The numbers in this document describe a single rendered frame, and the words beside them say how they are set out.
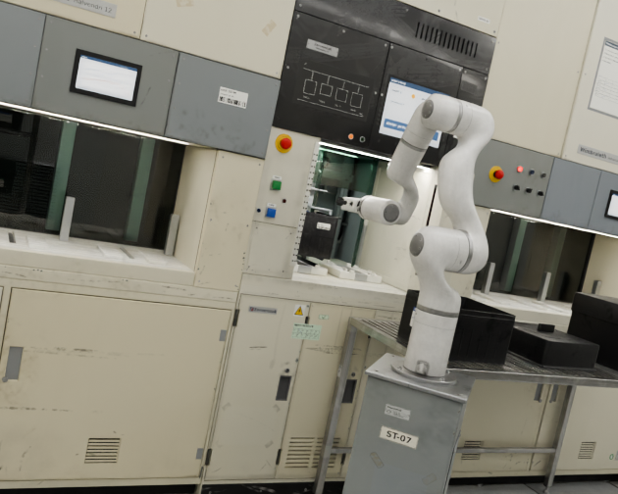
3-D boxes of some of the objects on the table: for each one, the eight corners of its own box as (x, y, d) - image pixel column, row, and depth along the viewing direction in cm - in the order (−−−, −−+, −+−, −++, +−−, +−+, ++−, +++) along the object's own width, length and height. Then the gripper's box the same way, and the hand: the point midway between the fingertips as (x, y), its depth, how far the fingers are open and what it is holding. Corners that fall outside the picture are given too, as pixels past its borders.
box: (619, 371, 253) (636, 309, 251) (559, 349, 278) (573, 291, 276) (662, 374, 268) (678, 315, 266) (601, 352, 292) (615, 297, 290)
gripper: (389, 201, 234) (364, 195, 250) (349, 192, 226) (326, 187, 242) (386, 222, 234) (360, 215, 251) (345, 214, 227) (322, 208, 243)
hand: (345, 202), depth 245 cm, fingers open, 4 cm apart
